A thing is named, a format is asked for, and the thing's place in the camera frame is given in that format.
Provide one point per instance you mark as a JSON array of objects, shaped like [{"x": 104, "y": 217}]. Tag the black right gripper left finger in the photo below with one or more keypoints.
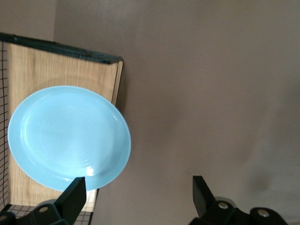
[{"x": 70, "y": 201}]

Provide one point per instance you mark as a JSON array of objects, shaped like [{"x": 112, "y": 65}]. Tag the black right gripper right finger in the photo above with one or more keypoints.
[{"x": 206, "y": 201}]

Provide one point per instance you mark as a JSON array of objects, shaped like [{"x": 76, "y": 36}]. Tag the light blue plate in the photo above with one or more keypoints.
[{"x": 70, "y": 136}]

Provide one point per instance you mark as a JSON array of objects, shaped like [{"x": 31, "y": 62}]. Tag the wooden board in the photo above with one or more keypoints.
[{"x": 58, "y": 70}]

